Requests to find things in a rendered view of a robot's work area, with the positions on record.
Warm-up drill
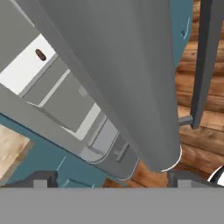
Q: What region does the brown sausage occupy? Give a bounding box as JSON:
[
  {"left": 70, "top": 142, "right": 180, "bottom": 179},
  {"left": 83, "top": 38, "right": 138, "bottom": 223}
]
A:
[{"left": 34, "top": 48, "right": 48, "bottom": 62}]

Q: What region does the grey fridge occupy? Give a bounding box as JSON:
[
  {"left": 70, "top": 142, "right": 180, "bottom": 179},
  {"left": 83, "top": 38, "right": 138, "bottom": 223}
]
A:
[{"left": 0, "top": 0, "right": 141, "bottom": 182}]

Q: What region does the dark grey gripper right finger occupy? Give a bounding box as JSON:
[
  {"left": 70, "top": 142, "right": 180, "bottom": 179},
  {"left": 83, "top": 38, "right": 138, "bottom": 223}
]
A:
[{"left": 167, "top": 171, "right": 224, "bottom": 189}]

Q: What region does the grey fridge drawer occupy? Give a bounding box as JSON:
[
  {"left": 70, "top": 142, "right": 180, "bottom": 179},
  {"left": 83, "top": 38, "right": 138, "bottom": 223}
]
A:
[{"left": 26, "top": 57, "right": 102, "bottom": 142}]

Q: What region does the teal cupboard door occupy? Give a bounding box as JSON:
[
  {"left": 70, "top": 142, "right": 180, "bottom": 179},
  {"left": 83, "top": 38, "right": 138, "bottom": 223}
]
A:
[{"left": 170, "top": 0, "right": 195, "bottom": 70}]

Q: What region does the white and black round object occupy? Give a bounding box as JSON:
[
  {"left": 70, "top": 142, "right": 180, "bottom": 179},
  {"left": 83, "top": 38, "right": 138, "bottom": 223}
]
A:
[{"left": 207, "top": 165, "right": 224, "bottom": 187}]

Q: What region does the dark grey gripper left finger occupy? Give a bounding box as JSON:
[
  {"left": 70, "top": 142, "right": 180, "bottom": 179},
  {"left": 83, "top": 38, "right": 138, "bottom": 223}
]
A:
[{"left": 4, "top": 170, "right": 60, "bottom": 189}]

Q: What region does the teal cupboard handle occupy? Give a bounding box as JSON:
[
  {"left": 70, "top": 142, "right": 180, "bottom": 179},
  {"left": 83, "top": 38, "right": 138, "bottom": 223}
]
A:
[{"left": 179, "top": 17, "right": 192, "bottom": 40}]

